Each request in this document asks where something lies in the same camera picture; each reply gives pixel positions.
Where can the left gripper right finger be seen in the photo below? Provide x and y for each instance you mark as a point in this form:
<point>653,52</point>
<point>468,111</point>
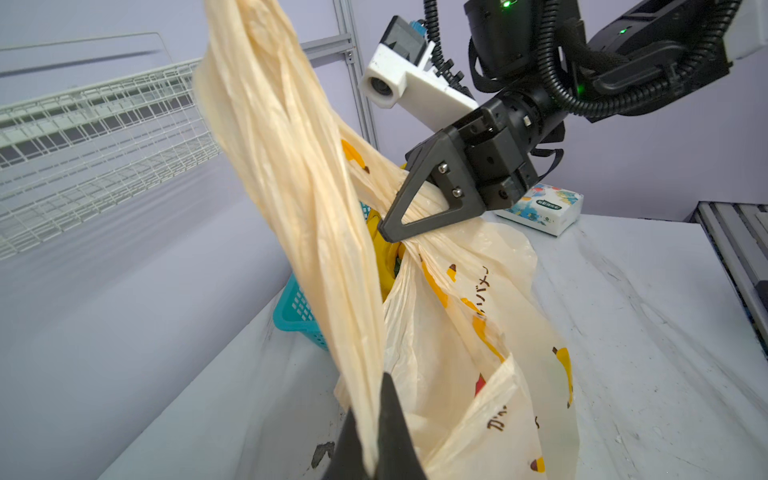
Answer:
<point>397,457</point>

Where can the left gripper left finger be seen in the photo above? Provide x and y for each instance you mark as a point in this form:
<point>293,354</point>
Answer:
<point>347,462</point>

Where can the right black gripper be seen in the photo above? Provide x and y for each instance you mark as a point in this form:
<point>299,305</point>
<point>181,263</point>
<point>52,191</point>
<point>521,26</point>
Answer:
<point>481,162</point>

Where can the cream banana print plastic bag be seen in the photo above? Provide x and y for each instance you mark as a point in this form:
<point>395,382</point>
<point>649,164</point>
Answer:
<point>484,380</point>

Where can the teal plastic fruit basket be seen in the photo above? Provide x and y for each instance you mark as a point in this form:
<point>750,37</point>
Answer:
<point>293,314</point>

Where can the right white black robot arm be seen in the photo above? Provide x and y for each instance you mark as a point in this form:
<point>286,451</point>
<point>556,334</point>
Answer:
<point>538,67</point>

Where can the yellow fake banana bunch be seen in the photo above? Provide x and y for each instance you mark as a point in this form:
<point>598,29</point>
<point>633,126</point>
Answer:
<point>388,256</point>

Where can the colourful tissue pack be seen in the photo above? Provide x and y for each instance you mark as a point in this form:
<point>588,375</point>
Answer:
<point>548,209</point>

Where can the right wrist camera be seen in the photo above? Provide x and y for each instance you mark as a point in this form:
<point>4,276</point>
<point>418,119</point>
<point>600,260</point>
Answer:
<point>401,73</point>

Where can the aluminium frame back bar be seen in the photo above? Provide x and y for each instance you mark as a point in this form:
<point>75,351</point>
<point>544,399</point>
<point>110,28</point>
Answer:
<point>341,44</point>

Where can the aluminium frame corner post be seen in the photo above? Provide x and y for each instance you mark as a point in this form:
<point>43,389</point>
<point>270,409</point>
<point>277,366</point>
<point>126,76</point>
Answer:
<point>353,59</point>

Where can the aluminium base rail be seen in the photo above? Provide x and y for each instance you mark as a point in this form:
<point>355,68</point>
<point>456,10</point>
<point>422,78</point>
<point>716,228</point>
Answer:
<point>738,233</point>

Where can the white wire wall basket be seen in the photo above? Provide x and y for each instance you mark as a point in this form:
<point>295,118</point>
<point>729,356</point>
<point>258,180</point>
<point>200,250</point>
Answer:
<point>71,155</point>

